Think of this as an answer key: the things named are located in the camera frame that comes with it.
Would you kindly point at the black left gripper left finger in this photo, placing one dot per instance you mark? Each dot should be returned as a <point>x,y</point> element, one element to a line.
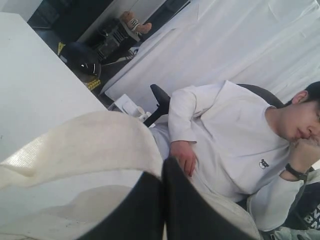
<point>140,216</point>

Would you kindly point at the brown teddy bear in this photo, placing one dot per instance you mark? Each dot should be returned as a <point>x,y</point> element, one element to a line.
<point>134,24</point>

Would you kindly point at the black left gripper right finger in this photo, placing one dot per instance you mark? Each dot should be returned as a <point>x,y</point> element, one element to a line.
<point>194,215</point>

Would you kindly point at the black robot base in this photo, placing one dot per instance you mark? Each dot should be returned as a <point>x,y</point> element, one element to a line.
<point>82,61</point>

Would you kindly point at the person in white sweatshirt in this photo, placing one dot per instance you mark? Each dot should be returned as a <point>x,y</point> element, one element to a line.
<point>230,141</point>

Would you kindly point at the white cups on box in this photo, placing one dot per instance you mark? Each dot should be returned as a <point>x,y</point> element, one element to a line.
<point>125,105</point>

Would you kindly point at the black office chair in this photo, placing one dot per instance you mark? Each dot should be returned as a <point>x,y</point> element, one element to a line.
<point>163,100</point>

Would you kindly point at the cream canvas duffel bag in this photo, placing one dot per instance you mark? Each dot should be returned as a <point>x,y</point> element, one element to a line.
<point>65,182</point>

